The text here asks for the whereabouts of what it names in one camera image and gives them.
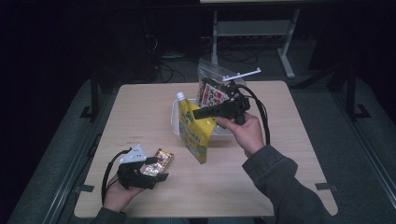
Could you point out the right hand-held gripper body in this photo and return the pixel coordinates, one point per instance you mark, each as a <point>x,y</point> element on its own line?
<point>238,104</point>

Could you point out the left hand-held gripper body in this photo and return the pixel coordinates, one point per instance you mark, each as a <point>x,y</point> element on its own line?
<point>134,155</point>

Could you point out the gold brown snack packet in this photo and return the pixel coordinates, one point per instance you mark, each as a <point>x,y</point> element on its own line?
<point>160,163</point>

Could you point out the clear seaweed snack bag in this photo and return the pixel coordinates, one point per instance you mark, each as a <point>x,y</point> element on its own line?
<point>213,90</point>

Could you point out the yellow spouted pouch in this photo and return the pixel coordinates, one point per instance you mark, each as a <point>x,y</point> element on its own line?
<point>193,127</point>

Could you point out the white plastic container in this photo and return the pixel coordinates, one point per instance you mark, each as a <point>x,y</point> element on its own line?
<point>222,132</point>

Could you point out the person's right hand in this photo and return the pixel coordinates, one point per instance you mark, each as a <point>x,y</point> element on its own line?
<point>247,133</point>

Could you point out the person's left hand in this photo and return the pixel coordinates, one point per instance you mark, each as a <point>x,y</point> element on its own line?
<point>120,196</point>

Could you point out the grey tape strip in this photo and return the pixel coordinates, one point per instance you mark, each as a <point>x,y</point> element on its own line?
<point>327,187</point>
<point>84,188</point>

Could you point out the black metal stand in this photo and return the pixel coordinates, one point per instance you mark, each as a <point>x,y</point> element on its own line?
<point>94,93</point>
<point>351,93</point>

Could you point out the white metal desk frame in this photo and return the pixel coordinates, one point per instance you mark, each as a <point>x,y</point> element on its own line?
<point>252,28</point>

